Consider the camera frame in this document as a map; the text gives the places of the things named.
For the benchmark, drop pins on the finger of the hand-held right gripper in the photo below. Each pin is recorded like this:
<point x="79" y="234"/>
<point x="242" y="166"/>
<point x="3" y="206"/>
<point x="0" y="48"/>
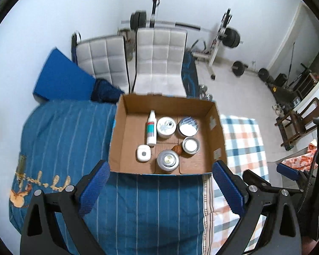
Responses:
<point x="257" y="182"/>
<point x="289" y="172"/>

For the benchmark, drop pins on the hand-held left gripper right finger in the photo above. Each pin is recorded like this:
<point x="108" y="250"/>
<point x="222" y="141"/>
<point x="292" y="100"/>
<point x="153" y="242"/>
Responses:
<point x="228" y="188"/>

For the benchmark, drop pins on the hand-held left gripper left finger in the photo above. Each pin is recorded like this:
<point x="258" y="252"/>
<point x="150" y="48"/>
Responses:
<point x="94" y="188"/>

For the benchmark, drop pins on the white round jar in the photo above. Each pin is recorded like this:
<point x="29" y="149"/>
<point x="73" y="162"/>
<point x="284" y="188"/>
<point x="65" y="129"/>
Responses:
<point x="190" y="145"/>

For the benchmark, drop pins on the white earbuds case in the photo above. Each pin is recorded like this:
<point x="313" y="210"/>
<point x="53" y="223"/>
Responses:
<point x="143" y="154"/>

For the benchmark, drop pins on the cardboard box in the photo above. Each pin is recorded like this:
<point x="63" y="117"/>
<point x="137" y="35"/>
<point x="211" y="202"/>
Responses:
<point x="130" y="138"/>

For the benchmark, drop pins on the silver metal can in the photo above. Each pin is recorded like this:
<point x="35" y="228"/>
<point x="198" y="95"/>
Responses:
<point x="168" y="160"/>

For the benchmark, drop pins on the black round compact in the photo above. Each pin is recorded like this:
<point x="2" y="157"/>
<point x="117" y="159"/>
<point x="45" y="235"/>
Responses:
<point x="188" y="126"/>

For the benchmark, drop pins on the white tube bottle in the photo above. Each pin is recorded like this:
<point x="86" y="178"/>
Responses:
<point x="151" y="131"/>

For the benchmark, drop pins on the white tin can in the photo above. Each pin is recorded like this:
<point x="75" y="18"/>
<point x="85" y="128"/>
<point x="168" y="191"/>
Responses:
<point x="166" y="127"/>

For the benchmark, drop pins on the orange patterned cloth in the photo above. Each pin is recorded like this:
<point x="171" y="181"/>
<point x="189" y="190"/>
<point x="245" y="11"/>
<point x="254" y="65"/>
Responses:
<point x="300" y="160"/>

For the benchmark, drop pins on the brown wooden chair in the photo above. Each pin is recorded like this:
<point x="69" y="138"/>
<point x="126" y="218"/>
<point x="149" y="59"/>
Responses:
<point x="312" y="117"/>

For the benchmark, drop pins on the plaid blanket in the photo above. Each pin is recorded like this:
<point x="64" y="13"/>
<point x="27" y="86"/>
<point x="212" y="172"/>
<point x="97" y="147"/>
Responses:
<point x="242" y="138"/>

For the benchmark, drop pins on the blue striped blanket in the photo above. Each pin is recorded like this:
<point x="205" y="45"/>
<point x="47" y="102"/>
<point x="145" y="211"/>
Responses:
<point x="148" y="204"/>

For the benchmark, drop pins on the pair of light shoes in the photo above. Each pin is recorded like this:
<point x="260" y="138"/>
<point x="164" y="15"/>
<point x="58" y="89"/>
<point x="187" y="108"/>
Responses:
<point x="279" y="109"/>

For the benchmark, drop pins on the small clear glass bottle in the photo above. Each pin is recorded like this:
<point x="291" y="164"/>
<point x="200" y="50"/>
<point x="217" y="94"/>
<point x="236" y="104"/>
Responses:
<point x="21" y="163"/>

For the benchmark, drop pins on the black speaker box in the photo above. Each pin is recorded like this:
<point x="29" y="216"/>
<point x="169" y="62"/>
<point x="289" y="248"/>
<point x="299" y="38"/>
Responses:
<point x="280" y="79"/>

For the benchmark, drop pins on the metal dumbbell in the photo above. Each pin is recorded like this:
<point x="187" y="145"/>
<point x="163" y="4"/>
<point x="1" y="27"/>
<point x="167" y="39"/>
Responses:
<point x="203" y="88"/>
<point x="208" y="97"/>

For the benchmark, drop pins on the dark blue cloth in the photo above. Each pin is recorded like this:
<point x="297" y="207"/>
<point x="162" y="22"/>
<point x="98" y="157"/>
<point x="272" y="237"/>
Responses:
<point x="106" y="91"/>

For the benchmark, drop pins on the short barbell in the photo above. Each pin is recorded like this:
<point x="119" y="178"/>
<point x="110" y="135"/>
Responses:
<point x="248" y="70"/>

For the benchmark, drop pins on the blue foam pad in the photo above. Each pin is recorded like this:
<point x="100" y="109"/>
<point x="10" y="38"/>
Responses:
<point x="63" y="77"/>

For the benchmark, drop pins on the black mat with blue pattern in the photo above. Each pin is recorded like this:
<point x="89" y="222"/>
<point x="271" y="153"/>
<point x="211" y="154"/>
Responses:
<point x="190" y="71"/>

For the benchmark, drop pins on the white padded chair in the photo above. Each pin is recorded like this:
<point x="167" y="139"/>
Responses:
<point x="103" y="58"/>
<point x="159" y="58"/>

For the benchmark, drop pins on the white bench press rack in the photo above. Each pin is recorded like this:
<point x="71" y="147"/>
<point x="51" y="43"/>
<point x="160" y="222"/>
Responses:
<point x="215" y="53"/>

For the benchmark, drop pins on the long barbell with black plates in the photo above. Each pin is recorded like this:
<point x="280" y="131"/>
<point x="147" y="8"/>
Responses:
<point x="186" y="26"/>

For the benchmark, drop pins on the black exercise frame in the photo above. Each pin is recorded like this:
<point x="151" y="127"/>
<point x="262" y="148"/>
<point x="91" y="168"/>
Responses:
<point x="303" y="79"/>

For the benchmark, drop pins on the white door frame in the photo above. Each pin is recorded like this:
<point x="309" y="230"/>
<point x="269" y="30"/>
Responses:
<point x="289" y="37"/>

